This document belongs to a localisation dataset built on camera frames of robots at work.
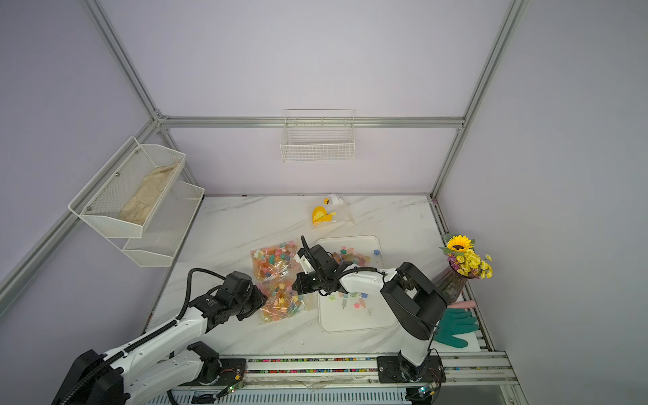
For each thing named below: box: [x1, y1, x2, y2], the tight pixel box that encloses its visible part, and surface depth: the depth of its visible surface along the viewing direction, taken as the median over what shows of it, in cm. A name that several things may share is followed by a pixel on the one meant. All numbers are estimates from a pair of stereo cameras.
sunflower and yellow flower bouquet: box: [439, 234, 494, 280], surface depth 73 cm
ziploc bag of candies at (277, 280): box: [253, 263, 305, 323], surface depth 90 cm
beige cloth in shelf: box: [118, 162, 180, 227], surface depth 81 cm
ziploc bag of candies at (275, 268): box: [250, 241, 301, 295], surface depth 97 cm
